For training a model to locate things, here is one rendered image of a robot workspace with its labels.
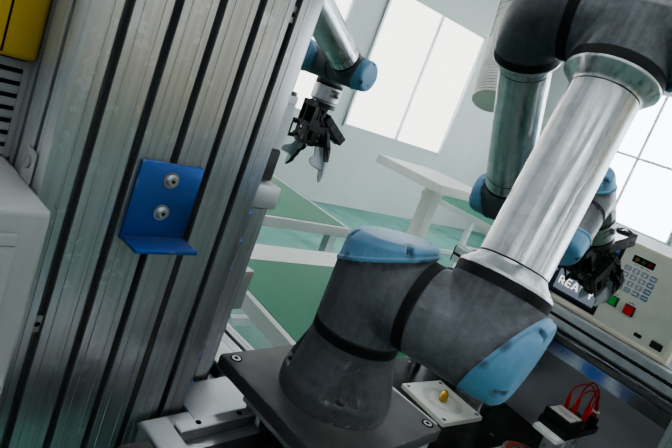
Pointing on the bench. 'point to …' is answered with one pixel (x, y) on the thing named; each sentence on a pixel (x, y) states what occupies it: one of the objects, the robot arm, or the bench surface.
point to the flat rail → (611, 384)
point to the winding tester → (655, 296)
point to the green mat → (291, 292)
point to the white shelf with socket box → (438, 184)
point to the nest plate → (444, 412)
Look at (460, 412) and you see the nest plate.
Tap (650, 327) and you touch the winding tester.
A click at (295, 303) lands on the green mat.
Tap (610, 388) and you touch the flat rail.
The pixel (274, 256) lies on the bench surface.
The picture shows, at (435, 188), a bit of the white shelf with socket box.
